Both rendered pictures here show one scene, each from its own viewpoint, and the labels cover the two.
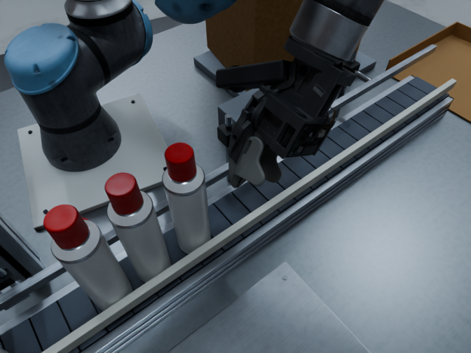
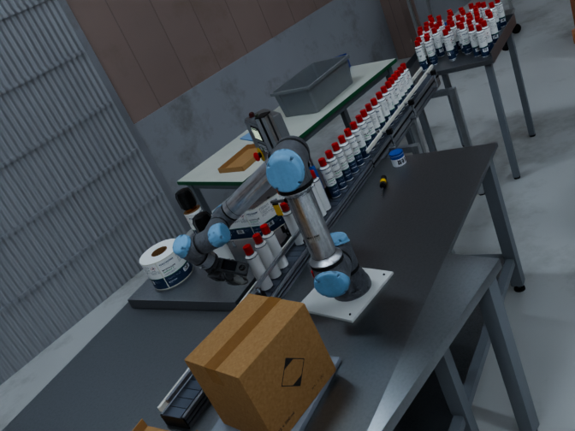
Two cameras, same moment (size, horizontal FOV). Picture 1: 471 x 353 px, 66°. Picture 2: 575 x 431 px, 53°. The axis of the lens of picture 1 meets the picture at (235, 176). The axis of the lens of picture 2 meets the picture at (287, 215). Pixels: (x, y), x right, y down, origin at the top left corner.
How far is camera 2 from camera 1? 2.37 m
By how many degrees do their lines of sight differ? 104
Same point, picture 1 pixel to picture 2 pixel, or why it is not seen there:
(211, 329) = (251, 279)
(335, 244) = not seen: hidden behind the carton
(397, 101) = (193, 390)
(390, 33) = not seen: outside the picture
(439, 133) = not seen: hidden behind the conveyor
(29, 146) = (376, 272)
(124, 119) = (345, 306)
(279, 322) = (232, 291)
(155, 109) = (337, 323)
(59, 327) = (293, 255)
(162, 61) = (365, 349)
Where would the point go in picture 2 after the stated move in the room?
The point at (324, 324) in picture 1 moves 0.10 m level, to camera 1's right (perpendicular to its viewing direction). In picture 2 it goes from (219, 298) to (197, 310)
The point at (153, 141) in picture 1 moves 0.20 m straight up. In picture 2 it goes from (319, 309) to (299, 265)
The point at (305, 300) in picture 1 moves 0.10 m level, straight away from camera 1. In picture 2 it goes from (226, 298) to (221, 314)
